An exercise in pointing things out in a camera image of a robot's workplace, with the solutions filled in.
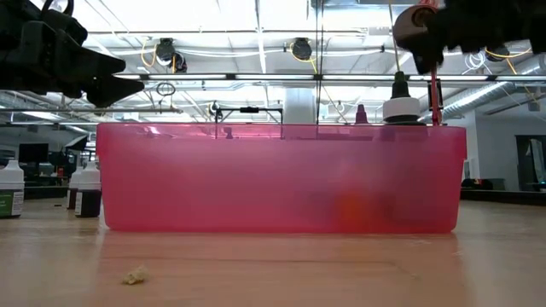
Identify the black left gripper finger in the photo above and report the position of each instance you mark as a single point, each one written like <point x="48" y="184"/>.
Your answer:
<point x="111" y="90"/>
<point x="94" y="64"/>

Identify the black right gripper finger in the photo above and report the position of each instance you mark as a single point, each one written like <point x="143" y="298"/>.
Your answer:
<point x="428" y="51"/>

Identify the small white-capped dropper bottle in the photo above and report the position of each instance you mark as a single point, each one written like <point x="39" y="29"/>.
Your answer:
<point x="88" y="187"/>
<point x="71" y="194"/>

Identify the small green-labelled dropper bottle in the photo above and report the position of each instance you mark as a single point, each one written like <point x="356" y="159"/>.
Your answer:
<point x="10" y="187"/>

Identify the translucent pink-red plastic bin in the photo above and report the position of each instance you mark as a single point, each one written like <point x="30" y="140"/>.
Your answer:
<point x="277" y="179"/>

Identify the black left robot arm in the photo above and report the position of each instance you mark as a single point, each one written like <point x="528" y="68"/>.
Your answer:
<point x="10" y="8"/>

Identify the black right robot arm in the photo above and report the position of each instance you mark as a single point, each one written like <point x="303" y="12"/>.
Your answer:
<point x="537" y="21"/>

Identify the red desk lamp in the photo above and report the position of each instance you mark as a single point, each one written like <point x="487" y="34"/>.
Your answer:
<point x="405" y="32"/>

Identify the white building column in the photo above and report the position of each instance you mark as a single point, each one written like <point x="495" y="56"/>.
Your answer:
<point x="299" y="104"/>

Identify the thin black metal stand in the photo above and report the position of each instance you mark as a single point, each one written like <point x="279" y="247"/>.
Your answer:
<point x="249" y="109"/>

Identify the dark low counter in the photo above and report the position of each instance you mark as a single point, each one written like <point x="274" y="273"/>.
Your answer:
<point x="503" y="196"/>

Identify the small crumpled paper crumb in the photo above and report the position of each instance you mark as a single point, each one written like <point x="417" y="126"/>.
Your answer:
<point x="135" y="275"/>

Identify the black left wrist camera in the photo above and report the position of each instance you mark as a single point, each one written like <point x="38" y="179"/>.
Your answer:
<point x="64" y="27"/>

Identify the silver ventilation duct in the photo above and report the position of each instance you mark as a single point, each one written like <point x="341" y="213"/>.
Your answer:
<point x="482" y="96"/>

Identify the dark horizontal ceiling rail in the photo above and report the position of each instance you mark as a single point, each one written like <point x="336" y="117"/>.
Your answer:
<point x="256" y="77"/>

